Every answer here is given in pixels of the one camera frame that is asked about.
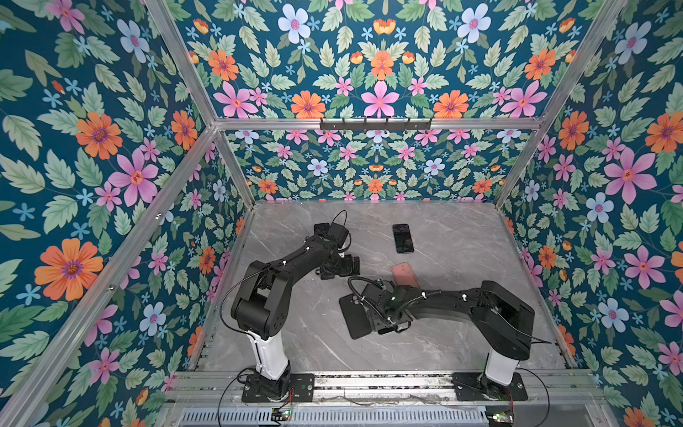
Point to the black phone case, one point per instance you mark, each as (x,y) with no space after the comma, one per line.
(355,317)

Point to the aluminium frame post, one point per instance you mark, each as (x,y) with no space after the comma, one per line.
(594,37)
(43,376)

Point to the metal hook rail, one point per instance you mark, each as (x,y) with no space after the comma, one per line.
(375,124)

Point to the aluminium frame post right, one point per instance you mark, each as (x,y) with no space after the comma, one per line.
(594,37)

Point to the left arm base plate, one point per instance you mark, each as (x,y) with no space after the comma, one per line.
(290,388)

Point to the white vented cable duct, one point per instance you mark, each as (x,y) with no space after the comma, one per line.
(333,416)

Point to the aluminium frame post left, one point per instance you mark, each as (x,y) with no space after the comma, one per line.
(43,376)

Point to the aluminium front rail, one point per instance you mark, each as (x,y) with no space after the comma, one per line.
(555,387)

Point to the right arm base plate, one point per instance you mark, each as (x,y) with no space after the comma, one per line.
(471,386)

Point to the purple edged smartphone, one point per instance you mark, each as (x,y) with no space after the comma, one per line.
(322,228)

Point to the blue edged smartphone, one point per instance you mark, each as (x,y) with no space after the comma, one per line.
(403,238)

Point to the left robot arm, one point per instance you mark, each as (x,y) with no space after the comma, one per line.
(262,302)

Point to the pink phone case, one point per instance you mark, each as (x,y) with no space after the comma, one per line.
(403,275)

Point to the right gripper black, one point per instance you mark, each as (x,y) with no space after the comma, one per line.
(376,326)

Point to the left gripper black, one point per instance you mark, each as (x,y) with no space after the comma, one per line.
(349,269)

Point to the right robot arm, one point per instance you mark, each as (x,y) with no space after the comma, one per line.
(504,320)

